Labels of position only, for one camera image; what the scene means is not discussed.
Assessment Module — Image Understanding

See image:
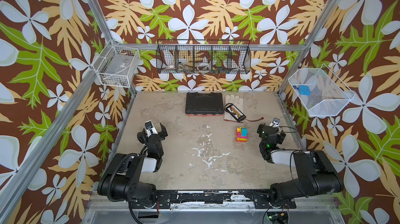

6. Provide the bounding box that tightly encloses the teal wood block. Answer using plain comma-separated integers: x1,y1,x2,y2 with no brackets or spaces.
240,127,248,138

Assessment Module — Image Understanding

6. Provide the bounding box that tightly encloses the magenta wood block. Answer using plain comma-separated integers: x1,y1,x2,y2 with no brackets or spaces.
236,132,248,140

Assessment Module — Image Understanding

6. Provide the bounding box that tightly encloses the yellow rectangular wood block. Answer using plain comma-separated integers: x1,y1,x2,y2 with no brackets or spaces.
236,127,245,134

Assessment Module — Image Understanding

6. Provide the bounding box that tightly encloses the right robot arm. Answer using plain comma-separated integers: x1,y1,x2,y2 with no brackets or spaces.
257,124,344,204

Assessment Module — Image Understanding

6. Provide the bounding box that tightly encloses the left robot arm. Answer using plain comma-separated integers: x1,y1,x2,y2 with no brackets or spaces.
97,121,168,207

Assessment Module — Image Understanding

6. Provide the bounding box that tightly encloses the white work glove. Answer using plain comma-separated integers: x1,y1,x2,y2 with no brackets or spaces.
224,94,244,122

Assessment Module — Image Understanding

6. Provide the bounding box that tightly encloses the black plastic tool case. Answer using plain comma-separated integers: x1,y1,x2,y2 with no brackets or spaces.
185,92,225,116

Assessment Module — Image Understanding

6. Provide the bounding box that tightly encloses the blue plastic object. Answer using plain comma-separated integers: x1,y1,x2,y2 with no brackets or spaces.
293,85,311,96

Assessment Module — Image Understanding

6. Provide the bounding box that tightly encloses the white tape roll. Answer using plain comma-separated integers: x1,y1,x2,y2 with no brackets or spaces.
196,62,211,71

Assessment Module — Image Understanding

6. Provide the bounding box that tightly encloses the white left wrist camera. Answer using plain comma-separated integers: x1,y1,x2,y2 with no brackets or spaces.
145,121,158,137

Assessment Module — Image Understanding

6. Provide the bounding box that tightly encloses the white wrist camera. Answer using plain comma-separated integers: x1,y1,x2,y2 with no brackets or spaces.
145,121,158,137
270,117,280,128

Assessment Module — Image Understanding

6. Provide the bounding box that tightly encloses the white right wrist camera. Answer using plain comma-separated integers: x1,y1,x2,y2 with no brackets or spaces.
270,117,280,128

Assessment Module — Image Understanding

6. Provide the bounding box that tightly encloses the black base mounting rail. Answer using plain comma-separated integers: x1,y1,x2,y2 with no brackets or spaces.
129,189,296,209

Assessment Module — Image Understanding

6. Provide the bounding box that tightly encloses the white wire basket right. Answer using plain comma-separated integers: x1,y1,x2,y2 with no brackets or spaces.
289,65,356,118

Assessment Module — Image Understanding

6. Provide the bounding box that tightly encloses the white wire basket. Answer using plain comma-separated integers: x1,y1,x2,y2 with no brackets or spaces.
93,45,141,88
289,65,356,118

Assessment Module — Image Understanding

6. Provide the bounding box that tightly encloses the white wire basket left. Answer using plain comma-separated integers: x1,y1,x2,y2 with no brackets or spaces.
93,45,141,88

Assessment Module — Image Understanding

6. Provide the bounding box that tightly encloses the black wire basket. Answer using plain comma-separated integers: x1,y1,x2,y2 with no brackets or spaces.
155,39,252,74

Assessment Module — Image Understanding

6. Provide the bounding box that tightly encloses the aluminium frame post left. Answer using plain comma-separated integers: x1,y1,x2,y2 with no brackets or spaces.
87,0,137,97

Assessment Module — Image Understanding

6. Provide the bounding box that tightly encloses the aluminium frame post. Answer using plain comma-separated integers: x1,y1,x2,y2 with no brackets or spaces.
277,0,339,95
87,0,137,97

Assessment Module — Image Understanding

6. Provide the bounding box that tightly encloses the aluminium frame post right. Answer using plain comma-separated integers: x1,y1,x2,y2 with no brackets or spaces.
277,0,339,95

